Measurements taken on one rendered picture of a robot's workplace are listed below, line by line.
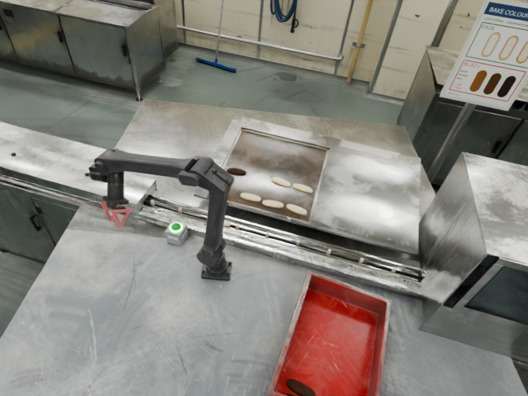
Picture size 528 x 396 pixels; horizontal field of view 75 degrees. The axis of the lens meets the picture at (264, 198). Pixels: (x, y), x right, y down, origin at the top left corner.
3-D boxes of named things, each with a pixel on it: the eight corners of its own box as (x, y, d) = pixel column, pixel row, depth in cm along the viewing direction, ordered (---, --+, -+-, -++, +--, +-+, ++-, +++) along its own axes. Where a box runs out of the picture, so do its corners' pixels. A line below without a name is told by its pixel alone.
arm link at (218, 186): (225, 188, 101) (240, 168, 108) (185, 170, 103) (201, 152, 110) (214, 269, 133) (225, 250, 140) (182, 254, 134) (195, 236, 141)
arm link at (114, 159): (200, 189, 105) (216, 169, 113) (196, 174, 102) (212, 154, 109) (94, 174, 121) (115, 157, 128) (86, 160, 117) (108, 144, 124)
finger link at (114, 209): (124, 222, 132) (125, 199, 130) (131, 228, 127) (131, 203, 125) (105, 225, 128) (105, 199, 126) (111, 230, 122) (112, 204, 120)
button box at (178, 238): (166, 247, 153) (163, 231, 145) (174, 234, 158) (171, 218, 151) (183, 252, 152) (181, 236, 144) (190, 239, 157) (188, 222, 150)
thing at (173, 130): (108, 317, 208) (66, 228, 151) (158, 188, 291) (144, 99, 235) (401, 341, 214) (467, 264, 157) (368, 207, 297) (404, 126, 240)
